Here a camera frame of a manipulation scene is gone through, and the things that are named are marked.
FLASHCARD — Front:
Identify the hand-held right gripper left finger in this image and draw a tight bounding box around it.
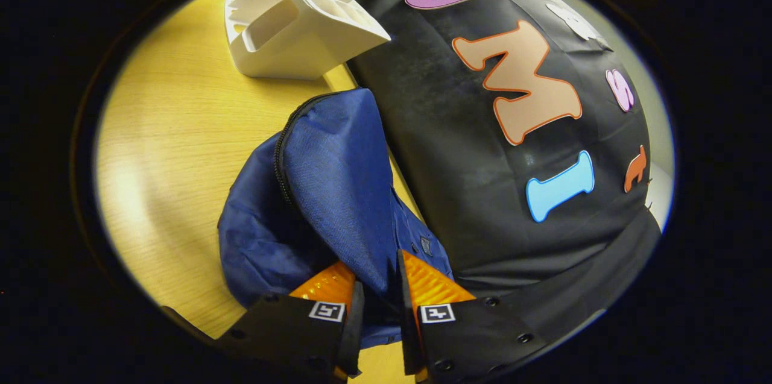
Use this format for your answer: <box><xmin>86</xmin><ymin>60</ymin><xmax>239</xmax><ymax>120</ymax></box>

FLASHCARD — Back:
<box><xmin>217</xmin><ymin>262</ymin><xmax>366</xmax><ymax>382</ymax></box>

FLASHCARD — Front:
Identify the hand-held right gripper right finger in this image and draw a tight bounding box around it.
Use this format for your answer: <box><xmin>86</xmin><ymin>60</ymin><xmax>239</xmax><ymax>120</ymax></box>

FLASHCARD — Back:
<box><xmin>397</xmin><ymin>250</ymin><xmax>547</xmax><ymax>384</ymax></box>

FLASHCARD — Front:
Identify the blue schoolbag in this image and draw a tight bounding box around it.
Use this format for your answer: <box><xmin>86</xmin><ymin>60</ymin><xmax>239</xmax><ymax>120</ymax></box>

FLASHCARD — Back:
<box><xmin>217</xmin><ymin>87</ymin><xmax>454</xmax><ymax>348</ymax></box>

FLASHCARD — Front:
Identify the white plastic bookshelf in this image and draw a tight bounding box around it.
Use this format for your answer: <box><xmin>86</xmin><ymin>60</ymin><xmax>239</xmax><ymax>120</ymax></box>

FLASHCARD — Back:
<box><xmin>224</xmin><ymin>0</ymin><xmax>392</xmax><ymax>81</ymax></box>

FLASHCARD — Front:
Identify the black backdrop cloth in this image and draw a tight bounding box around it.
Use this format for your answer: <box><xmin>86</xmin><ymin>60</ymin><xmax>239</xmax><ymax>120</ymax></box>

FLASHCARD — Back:
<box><xmin>347</xmin><ymin>0</ymin><xmax>664</xmax><ymax>348</ymax></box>

